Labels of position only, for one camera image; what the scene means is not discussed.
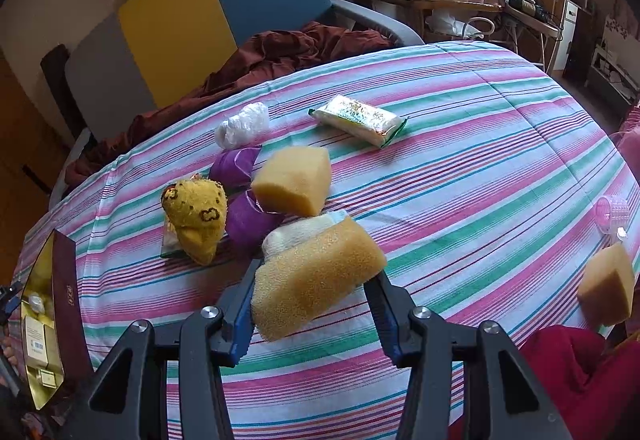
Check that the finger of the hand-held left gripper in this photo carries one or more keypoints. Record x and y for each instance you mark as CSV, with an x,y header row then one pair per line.
x,y
9,302

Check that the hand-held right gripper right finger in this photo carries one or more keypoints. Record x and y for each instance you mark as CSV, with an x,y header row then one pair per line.
x,y
387,335

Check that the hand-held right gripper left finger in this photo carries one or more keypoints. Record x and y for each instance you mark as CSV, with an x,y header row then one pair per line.
x,y
240,322

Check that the maroon gold box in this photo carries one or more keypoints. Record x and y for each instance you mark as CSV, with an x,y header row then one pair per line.
x,y
62,280

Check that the large yellow sponge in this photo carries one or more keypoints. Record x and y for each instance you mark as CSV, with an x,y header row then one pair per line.
x,y
310,280

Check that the cream knitted sock roll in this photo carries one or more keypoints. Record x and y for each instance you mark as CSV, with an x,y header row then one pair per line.
x,y
300,230

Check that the yellow sponge block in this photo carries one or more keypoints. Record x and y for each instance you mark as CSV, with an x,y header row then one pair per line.
x,y
292,180
602,287

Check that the beige labelled carton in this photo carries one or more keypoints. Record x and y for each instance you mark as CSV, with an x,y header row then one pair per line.
x,y
42,345

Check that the purple ribbon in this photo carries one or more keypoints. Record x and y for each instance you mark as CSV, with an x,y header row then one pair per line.
x,y
247,220

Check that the green white small packet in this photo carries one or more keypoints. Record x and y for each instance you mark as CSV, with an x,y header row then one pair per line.
x,y
170,244

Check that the yellow plush toy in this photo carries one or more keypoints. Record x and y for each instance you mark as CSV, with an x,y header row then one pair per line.
x,y
195,215

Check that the purple foil packet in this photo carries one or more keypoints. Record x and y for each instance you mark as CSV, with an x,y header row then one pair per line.
x,y
230,168

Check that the red garment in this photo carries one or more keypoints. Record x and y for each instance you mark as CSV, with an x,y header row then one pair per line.
x,y
575,370

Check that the white crumpled plastic bag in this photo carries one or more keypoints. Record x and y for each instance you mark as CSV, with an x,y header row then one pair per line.
x,y
242,125

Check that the striped bed sheet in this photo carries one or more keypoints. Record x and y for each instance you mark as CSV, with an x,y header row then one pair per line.
x,y
450,145

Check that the maroon blanket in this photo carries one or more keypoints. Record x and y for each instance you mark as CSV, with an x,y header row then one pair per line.
x,y
280,50

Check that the pink cloth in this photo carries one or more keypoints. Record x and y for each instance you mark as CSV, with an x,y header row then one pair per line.
x,y
631,145

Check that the white low shelf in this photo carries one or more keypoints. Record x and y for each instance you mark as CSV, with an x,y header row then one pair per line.
x,y
610,65

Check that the wooden side table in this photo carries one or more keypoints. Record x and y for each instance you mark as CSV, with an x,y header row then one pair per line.
x,y
530,15

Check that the white cabinet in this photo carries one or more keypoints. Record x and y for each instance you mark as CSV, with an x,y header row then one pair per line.
x,y
567,30

